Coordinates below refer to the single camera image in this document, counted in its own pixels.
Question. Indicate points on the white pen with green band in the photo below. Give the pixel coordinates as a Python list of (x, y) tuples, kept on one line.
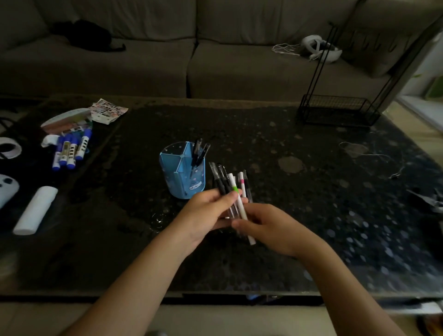
[(233, 183)]

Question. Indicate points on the blue whiteboard marker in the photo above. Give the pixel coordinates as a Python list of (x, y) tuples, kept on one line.
[(65, 152), (72, 154), (56, 155), (83, 143)]

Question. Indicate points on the person's right forearm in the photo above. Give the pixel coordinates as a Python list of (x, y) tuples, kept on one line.
[(346, 297)]

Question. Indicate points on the black cloth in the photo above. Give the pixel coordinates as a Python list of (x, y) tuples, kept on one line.
[(86, 34)]

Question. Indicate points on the white headset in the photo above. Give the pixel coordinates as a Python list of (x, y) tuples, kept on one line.
[(320, 46)]

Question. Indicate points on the black gel pen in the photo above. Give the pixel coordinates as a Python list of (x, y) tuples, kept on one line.
[(224, 178), (215, 174)]

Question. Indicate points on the thin black pen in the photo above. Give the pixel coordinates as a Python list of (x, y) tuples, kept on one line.
[(247, 185)]

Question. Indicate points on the white pen with pink band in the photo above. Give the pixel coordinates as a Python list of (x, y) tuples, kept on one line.
[(243, 188)]

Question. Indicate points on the person's left thumb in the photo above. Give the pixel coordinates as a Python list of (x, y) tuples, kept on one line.
[(223, 198)]

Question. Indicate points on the person's right hand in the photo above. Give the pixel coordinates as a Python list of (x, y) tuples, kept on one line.
[(277, 232)]

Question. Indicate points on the person's left hand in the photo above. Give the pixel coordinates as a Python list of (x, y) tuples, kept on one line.
[(197, 221)]

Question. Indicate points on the patterned sticker sheet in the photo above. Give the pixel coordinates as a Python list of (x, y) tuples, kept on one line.
[(108, 110)]

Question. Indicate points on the white game controller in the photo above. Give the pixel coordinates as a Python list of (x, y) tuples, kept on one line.
[(7, 188)]

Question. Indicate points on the person's right thumb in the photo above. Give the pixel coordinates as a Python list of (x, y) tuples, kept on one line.
[(256, 211)]

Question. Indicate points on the person's left forearm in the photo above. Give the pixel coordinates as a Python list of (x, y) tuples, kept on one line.
[(138, 287)]

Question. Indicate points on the blue pen holder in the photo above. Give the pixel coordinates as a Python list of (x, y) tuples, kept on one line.
[(180, 173)]

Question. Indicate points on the grey sofa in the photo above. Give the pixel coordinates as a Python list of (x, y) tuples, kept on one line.
[(221, 45)]

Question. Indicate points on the grey scissors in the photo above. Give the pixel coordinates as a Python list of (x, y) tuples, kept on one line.
[(429, 202)]

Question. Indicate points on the white cylinder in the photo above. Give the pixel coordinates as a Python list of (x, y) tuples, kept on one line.
[(35, 210)]

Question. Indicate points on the white tape roll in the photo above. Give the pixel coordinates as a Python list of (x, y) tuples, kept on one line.
[(10, 148)]

